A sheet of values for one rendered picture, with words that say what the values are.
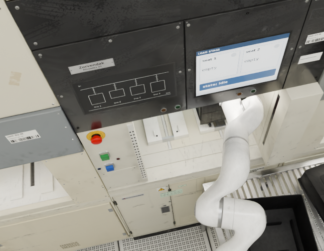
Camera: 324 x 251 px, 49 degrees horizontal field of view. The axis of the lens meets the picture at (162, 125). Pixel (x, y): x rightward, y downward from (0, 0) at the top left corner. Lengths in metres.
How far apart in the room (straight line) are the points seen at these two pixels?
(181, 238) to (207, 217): 1.36
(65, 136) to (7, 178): 0.75
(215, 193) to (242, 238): 0.16
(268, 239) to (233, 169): 0.69
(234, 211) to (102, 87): 0.56
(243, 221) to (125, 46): 0.64
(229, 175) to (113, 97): 0.43
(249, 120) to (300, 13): 0.44
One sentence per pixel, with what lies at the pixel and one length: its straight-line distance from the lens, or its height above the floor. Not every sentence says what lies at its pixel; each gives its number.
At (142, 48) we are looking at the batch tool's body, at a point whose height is 1.74.
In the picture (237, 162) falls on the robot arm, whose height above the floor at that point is 1.44.
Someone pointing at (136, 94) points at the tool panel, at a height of 1.54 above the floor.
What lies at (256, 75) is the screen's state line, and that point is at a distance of 1.23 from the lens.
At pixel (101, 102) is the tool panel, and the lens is 1.15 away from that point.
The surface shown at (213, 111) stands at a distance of 1.69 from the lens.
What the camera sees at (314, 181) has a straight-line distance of 1.81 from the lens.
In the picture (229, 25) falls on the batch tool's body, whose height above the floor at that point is 1.76.
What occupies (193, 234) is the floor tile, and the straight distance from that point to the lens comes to 2.53.
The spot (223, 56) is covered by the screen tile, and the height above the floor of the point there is 1.64.
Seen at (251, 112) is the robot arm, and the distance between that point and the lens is 1.36.
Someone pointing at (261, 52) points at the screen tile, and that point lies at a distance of 1.15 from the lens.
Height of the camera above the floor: 2.44
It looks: 57 degrees down
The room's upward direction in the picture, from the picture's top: 8 degrees counter-clockwise
